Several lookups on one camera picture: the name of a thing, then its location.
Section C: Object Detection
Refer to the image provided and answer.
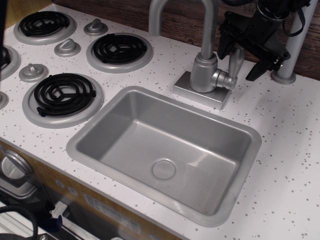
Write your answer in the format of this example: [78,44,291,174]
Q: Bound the silver edge stove knob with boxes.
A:
[0,91,9,109]

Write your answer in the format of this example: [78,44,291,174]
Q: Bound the black cable bottom left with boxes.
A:
[0,204,39,240]

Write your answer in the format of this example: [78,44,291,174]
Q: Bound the silver oven dial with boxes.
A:
[0,150,33,180]

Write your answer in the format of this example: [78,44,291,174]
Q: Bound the silver lower stove knob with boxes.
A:
[18,63,49,83]

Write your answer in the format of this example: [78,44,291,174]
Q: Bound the silver oven door handle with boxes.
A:
[0,178,38,202]

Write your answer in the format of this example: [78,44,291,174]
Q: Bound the silver gooseneck faucet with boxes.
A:
[148,0,234,111]

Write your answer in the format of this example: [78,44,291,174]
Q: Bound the silver faucet lever handle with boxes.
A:
[211,45,244,91]

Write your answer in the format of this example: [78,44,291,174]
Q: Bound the black front-right burner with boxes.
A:
[22,73,104,129]

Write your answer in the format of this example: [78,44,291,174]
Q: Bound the black back-left burner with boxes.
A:
[13,11,77,46]

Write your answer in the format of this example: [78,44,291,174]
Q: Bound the grey support pole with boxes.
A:
[271,0,318,85]

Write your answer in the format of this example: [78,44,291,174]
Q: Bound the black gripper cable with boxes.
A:
[282,0,307,37]

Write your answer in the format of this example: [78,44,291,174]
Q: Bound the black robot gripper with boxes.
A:
[217,0,291,82]

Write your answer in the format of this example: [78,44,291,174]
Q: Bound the silver top stove knob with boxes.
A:
[83,18,108,36]

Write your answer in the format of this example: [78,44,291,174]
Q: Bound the black left edge burner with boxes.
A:
[0,45,21,81]

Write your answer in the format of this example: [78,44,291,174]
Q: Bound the grey plastic sink basin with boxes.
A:
[66,86,262,227]

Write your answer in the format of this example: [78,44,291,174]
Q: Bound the black back-right burner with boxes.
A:
[86,33,153,74]

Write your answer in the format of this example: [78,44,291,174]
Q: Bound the silver middle stove knob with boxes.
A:
[54,38,81,58]

